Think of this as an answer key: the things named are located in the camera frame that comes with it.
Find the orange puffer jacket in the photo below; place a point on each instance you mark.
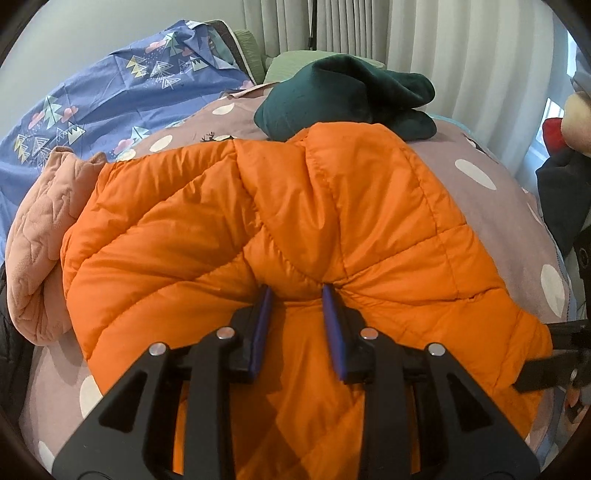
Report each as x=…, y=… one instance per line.
x=184, y=240

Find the grey curtain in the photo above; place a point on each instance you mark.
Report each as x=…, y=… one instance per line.
x=461, y=46

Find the blue tree-print bed sheet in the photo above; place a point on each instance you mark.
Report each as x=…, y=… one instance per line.
x=92, y=101

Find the small green pillow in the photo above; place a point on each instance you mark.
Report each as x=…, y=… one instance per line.
x=247, y=46

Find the dark green garment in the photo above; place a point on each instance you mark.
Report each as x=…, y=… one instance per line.
x=332, y=101

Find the large green pillow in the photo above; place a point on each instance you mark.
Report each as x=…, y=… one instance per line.
x=288, y=64

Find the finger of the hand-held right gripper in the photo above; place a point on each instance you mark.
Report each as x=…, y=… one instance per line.
x=549, y=371
x=570, y=334

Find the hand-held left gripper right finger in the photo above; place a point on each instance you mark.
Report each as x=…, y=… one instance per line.
x=332, y=332

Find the navy cloth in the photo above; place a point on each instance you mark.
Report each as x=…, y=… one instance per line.
x=563, y=194

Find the pink spotted blanket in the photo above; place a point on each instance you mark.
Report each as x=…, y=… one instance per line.
x=461, y=152

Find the peach quilted garment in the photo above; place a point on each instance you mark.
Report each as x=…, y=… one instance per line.
x=37, y=240

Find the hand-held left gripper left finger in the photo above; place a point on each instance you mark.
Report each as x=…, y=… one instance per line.
x=261, y=332

